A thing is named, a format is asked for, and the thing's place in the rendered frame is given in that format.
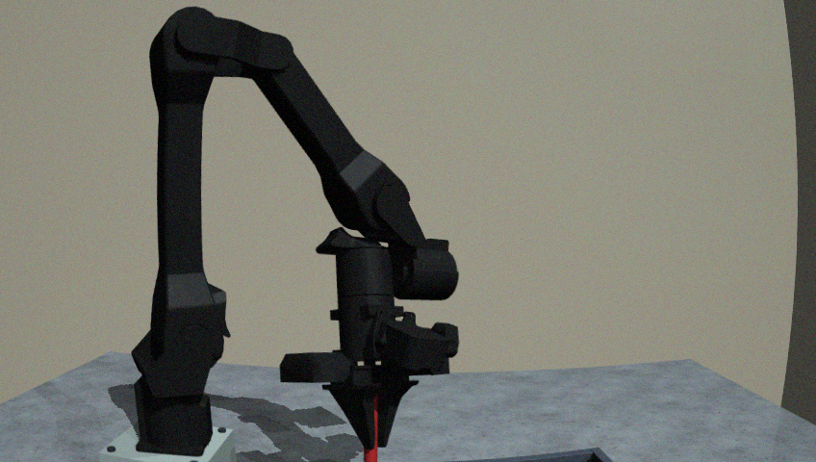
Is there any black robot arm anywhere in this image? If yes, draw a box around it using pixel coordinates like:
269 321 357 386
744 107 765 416
131 6 459 457

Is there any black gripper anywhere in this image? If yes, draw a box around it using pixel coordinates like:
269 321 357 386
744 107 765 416
279 295 449 449

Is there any red peg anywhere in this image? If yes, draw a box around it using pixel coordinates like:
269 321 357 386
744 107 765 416
364 395 378 462

